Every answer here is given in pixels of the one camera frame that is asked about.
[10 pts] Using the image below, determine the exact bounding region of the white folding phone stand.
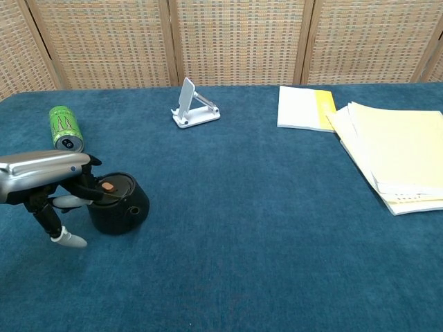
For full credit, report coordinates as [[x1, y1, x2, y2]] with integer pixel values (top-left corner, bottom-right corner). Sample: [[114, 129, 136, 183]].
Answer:
[[170, 77, 222, 129]]

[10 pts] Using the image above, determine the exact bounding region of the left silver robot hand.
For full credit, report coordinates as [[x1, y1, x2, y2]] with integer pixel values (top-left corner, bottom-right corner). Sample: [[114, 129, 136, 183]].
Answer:
[[0, 150, 102, 248]]

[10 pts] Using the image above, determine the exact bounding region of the white and yellow notebook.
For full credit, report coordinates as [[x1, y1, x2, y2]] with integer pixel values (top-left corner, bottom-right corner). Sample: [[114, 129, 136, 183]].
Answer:
[[276, 85, 338, 133]]

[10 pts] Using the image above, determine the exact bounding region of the green energy drink can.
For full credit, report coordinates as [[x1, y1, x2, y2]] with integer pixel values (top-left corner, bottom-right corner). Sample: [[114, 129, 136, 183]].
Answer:
[[48, 105, 85, 153]]

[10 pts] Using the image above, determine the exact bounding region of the blue table cloth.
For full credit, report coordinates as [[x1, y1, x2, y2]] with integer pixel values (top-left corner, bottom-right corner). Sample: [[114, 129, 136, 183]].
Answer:
[[0, 82, 443, 332]]

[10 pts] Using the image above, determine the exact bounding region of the woven folding screen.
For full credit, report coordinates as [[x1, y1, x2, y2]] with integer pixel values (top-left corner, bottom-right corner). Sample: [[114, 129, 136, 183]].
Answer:
[[0, 0, 443, 102]]

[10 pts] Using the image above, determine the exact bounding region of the small black teapot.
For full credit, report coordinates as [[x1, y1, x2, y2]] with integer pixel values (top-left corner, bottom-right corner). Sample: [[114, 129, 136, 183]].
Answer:
[[71, 172, 151, 237]]

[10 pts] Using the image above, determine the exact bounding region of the pale yellow paper stack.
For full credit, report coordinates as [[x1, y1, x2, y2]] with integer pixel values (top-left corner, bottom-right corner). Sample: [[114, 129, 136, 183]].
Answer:
[[325, 101, 443, 216]]

